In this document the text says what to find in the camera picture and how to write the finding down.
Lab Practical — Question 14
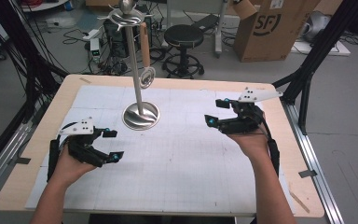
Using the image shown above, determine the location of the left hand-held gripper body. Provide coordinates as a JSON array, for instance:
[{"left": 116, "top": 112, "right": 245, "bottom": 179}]
[{"left": 59, "top": 117, "right": 107, "bottom": 169}]

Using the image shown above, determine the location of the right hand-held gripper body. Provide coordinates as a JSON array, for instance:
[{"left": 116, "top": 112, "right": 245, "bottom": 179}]
[{"left": 216, "top": 87, "right": 284, "bottom": 135}]

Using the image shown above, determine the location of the metal utensil stand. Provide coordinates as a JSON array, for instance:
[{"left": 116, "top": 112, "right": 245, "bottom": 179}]
[{"left": 97, "top": 0, "right": 161, "bottom": 132}]

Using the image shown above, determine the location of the wooden handle metal strainer spoon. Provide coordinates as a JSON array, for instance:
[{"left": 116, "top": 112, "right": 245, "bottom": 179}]
[{"left": 138, "top": 21, "right": 157, "bottom": 91}]

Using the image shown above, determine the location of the person's left hand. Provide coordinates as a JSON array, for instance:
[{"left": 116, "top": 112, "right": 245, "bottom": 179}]
[{"left": 53, "top": 144, "right": 98, "bottom": 189}]

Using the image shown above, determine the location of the person's right hand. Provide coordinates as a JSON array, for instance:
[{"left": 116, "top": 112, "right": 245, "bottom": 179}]
[{"left": 227, "top": 111, "right": 272, "bottom": 162}]

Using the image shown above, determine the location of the white grid mat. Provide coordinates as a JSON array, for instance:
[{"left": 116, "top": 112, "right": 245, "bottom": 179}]
[{"left": 24, "top": 84, "right": 296, "bottom": 217}]

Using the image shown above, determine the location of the black round stool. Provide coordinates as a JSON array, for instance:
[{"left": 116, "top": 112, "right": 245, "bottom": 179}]
[{"left": 161, "top": 23, "right": 205, "bottom": 79}]

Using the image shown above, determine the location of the black flat device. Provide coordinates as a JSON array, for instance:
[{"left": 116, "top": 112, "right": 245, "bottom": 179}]
[{"left": 191, "top": 13, "right": 221, "bottom": 33}]

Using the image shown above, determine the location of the brown cardboard box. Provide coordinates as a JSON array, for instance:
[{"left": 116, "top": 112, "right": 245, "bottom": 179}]
[{"left": 227, "top": 0, "right": 323, "bottom": 63}]

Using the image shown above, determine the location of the white bench power supply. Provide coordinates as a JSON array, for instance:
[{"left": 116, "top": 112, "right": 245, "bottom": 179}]
[{"left": 89, "top": 37, "right": 103, "bottom": 63}]

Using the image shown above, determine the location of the black computer tower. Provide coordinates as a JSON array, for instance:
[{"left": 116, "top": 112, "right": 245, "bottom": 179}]
[{"left": 103, "top": 12, "right": 154, "bottom": 59}]

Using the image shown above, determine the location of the thin wooden stick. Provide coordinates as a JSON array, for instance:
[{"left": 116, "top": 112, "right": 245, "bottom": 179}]
[{"left": 288, "top": 189, "right": 311, "bottom": 215}]

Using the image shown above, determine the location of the white power strip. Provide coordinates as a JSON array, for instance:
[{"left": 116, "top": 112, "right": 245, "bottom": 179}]
[{"left": 82, "top": 27, "right": 103, "bottom": 42}]

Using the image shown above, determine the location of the white flat board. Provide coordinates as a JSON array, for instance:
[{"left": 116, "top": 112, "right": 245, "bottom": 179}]
[{"left": 290, "top": 39, "right": 351, "bottom": 57}]

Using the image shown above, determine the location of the grey round appliance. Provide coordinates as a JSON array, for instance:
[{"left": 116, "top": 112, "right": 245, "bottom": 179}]
[{"left": 300, "top": 10, "right": 333, "bottom": 43}]

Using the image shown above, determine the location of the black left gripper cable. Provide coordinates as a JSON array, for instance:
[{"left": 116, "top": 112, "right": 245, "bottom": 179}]
[{"left": 47, "top": 122, "right": 79, "bottom": 183}]

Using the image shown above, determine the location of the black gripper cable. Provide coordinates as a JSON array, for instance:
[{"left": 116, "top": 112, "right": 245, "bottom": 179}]
[
  {"left": 255, "top": 114, "right": 282, "bottom": 177},
  {"left": 47, "top": 122, "right": 79, "bottom": 183}
]

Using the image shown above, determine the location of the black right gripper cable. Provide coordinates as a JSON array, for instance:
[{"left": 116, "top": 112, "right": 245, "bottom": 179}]
[{"left": 255, "top": 114, "right": 282, "bottom": 177}]

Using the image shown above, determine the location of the aluminium rail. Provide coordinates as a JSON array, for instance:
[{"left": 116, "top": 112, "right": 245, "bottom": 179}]
[
  {"left": 281, "top": 101, "right": 345, "bottom": 224},
  {"left": 0, "top": 119, "right": 35, "bottom": 203}
]

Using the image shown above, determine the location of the black metal frame post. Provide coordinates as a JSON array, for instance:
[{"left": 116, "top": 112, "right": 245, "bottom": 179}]
[
  {"left": 0, "top": 0, "right": 70, "bottom": 179},
  {"left": 272, "top": 0, "right": 358, "bottom": 135}
]

